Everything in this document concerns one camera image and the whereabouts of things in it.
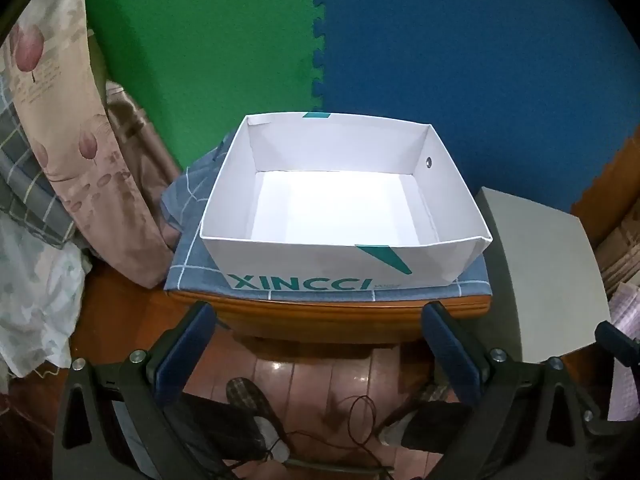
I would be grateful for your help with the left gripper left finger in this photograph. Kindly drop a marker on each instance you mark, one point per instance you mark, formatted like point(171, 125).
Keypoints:
point(174, 356)

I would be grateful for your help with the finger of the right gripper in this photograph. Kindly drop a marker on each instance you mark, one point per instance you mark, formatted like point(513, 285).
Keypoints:
point(617, 344)

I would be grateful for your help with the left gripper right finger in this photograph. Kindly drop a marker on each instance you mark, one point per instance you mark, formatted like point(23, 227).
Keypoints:
point(460, 356)

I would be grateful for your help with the left plaid slipper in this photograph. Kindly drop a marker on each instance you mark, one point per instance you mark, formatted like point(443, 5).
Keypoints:
point(244, 394)

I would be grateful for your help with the wooden nightstand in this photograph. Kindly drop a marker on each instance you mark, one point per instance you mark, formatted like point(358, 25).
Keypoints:
point(381, 322)

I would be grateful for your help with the white patterned cloth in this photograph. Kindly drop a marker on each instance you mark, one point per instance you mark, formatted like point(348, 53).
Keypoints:
point(41, 292)

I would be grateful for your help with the brown foam mat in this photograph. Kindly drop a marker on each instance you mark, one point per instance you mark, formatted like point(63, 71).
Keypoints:
point(611, 195)

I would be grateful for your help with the blue checked cloth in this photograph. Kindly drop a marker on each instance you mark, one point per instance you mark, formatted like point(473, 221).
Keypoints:
point(193, 270)

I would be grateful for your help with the beige floral curtain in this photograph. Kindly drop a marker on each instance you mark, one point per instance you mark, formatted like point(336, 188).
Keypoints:
point(93, 142)

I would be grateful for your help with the white XINCCI cardboard box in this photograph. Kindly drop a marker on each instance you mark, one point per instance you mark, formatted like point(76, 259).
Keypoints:
point(322, 202)

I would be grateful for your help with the grey plaid cloth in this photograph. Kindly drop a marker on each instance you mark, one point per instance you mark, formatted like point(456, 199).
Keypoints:
point(26, 194)

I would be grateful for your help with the blue foam mat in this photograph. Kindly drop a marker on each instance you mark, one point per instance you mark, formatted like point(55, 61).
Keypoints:
point(531, 97)

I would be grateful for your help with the green foam mat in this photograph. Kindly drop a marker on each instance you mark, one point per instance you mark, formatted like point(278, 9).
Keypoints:
point(197, 67)

